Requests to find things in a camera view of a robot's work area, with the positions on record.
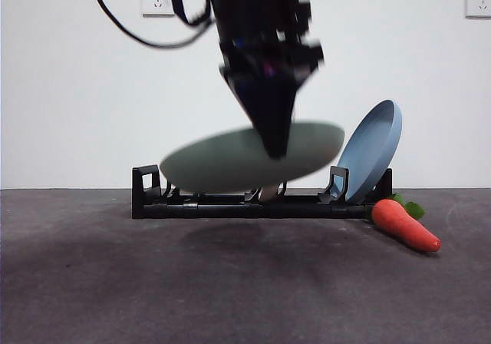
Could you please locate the orange toy carrot with leaves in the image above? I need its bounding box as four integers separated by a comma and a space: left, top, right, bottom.
369, 193, 442, 252

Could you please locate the black plate rack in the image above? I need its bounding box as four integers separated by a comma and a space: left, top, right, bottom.
132, 164, 394, 220

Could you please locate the thin black cable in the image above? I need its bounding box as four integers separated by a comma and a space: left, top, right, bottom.
88, 0, 214, 49

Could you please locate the beige plate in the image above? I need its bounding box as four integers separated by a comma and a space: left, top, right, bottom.
259, 184, 284, 203

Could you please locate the blue plate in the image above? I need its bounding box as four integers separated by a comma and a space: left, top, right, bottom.
336, 99, 404, 203

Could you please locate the green plate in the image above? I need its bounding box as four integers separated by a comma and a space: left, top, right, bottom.
160, 119, 345, 194

